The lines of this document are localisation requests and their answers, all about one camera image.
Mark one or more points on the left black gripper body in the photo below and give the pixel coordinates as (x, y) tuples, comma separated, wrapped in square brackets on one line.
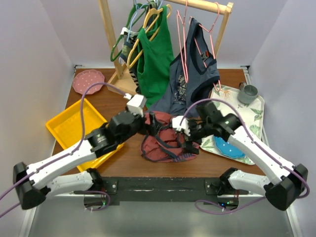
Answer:
[(139, 126)]

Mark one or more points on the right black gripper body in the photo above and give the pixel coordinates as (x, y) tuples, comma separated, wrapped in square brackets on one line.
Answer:
[(198, 131)]

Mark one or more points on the red tank top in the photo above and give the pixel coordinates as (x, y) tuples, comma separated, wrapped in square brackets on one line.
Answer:
[(167, 147)]

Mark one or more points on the pink wire hanger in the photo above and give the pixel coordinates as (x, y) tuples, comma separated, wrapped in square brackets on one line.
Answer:
[(217, 86), (182, 40)]

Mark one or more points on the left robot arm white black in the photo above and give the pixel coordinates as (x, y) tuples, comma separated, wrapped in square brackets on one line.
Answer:
[(34, 183)]

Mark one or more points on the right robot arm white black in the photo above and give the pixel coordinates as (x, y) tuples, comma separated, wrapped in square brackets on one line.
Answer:
[(282, 182)]

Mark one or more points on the navy blue tank top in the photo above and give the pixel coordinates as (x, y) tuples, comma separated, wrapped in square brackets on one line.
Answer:
[(202, 75)]

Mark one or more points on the green tank top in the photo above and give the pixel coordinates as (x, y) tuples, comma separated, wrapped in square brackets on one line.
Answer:
[(153, 65)]

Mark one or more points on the light blue hanger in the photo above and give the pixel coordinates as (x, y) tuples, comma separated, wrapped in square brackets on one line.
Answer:
[(129, 41)]

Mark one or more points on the green hanger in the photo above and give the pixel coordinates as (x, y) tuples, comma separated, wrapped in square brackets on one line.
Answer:
[(135, 14)]

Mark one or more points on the blue dotted plate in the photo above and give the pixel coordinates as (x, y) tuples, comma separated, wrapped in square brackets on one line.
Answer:
[(227, 149)]

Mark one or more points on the leaf pattern tray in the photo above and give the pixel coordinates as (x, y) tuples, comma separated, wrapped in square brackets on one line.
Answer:
[(252, 114)]

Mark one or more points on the wooden clothes rack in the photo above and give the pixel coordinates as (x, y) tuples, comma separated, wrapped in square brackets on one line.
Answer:
[(121, 78)]

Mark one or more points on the grey mug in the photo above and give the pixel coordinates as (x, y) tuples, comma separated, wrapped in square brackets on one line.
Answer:
[(247, 93)]

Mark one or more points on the yellow plastic tray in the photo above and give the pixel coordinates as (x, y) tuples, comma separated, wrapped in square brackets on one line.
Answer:
[(66, 128)]

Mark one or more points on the pink dotted plate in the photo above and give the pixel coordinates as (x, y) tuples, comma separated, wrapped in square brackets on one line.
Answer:
[(83, 80)]

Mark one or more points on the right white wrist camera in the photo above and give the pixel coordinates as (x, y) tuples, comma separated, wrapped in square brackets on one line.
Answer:
[(180, 124)]

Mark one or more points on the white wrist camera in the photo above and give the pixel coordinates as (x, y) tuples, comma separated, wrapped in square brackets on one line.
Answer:
[(135, 103), (180, 124)]

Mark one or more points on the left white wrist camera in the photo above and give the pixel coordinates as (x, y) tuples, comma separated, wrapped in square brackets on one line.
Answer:
[(135, 103)]

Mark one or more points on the black mounting base plate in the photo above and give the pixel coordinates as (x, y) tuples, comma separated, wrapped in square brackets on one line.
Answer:
[(158, 189)]

